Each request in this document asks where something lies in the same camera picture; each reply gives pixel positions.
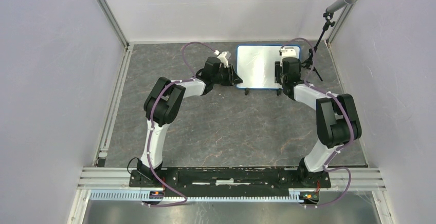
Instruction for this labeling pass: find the white cable duct rail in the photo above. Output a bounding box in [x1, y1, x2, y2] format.
[89, 190, 319, 203]

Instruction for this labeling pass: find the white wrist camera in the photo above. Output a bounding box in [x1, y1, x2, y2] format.
[214, 50, 231, 68]
[279, 47, 299, 58]

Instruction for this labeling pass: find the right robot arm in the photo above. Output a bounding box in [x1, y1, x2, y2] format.
[275, 57, 362, 187]

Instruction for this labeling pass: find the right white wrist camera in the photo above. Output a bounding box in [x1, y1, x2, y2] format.
[279, 47, 299, 58]

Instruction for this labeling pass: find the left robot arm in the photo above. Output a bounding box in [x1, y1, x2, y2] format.
[137, 51, 243, 187]

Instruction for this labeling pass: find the black microphone stand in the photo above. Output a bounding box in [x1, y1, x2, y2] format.
[302, 12, 336, 69]

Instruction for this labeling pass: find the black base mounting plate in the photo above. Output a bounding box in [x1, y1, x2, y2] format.
[129, 166, 331, 198]

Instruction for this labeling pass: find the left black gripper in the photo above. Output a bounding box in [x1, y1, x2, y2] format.
[211, 64, 242, 86]

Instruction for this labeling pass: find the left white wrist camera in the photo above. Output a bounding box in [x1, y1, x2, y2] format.
[214, 50, 231, 68]

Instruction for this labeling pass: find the blue framed whiteboard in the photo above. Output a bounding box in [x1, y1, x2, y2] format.
[236, 44, 301, 95]

